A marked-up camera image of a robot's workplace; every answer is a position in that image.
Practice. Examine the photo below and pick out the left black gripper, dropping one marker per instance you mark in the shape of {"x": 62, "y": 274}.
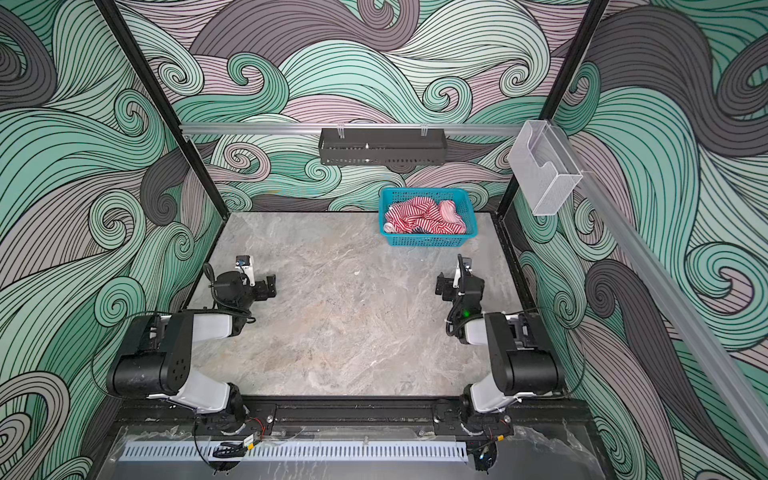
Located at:
{"x": 257, "y": 289}

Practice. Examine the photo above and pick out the red white striped tank top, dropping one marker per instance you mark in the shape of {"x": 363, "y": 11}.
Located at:
{"x": 422, "y": 215}

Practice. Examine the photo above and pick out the teal plastic basket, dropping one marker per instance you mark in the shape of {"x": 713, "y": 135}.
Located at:
{"x": 464, "y": 206}

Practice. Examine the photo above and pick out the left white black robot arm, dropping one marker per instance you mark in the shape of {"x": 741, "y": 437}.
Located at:
{"x": 154, "y": 360}

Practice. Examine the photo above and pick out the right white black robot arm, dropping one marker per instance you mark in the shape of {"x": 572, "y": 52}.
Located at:
{"x": 522, "y": 362}

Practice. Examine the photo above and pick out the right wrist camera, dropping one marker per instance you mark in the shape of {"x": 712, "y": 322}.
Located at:
{"x": 463, "y": 269}

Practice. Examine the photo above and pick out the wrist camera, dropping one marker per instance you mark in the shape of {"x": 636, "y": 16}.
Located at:
{"x": 245, "y": 264}
{"x": 463, "y": 269}

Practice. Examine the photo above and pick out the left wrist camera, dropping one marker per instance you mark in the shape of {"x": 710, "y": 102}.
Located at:
{"x": 245, "y": 264}

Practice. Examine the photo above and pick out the right black frame post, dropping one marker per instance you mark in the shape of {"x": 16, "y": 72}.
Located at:
{"x": 572, "y": 61}

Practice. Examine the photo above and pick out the black frame post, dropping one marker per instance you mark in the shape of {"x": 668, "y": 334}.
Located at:
{"x": 572, "y": 61}
{"x": 127, "y": 42}

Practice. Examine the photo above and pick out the clear plastic wall bin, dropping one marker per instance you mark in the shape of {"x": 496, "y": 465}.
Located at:
{"x": 545, "y": 165}

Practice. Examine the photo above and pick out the white slotted cable duct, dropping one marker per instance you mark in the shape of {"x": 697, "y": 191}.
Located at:
{"x": 297, "y": 451}

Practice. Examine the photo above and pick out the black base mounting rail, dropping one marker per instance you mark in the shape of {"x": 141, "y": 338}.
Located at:
{"x": 441, "y": 416}

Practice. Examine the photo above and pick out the back aluminium rail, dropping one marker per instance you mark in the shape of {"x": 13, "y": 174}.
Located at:
{"x": 277, "y": 128}

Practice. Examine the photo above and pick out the aluminium rail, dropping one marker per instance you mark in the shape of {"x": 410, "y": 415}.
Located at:
{"x": 613, "y": 203}
{"x": 277, "y": 128}

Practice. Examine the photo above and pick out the black perforated wall tray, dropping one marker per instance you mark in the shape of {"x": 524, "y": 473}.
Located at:
{"x": 397, "y": 148}

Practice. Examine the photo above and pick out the right aluminium rail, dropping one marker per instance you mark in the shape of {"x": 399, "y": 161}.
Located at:
{"x": 613, "y": 203}

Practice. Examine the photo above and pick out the left black frame post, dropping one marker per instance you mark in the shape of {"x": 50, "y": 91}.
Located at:
{"x": 127, "y": 42}

